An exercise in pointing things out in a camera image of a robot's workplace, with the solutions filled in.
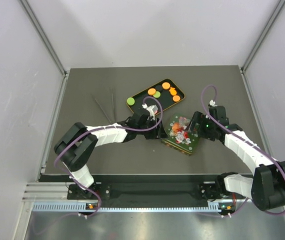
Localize green christmas cookie tin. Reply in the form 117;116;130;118
161;138;199;156

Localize green round cookie left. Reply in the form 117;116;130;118
126;97;135;106

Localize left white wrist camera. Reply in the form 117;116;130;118
142;103;158;121

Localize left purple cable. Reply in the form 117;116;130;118
32;96;164;221

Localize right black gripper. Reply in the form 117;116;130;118
185;111;217;141

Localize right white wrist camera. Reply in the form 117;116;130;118
208;100;217;107

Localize black metal tweezers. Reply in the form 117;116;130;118
90;87;117;124

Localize green round cookie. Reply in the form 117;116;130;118
153;91;161;99
126;97;135;106

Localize round orange cookie left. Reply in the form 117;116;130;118
147;88;157;96

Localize gold tin lid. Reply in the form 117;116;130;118
164;113;200;144

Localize round orange cookie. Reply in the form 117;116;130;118
172;95;181;102
147;88;157;96
162;82;171;90

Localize white slotted cable duct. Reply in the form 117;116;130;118
32;202;234;213

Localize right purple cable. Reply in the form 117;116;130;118
196;84;285;218

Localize black cookie tray gold rim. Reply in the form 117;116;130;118
126;78;186;113

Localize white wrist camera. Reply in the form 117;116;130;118
208;100;217;107
142;103;158;121

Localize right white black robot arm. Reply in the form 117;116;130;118
187;106;285;211

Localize round orange cookie right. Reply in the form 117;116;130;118
172;95;181;102

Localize purple cable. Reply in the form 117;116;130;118
32;96;164;221
196;84;285;218

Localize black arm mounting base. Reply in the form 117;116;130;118
67;181;232;202

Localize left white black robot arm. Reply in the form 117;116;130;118
53;109;168;199

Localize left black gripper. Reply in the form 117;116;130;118
137;117;169;140

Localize round orange cookie top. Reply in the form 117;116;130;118
162;82;171;90

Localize orange fish cookie on tray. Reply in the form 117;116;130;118
169;87;177;96

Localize green round cookie centre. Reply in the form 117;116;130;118
153;91;161;99

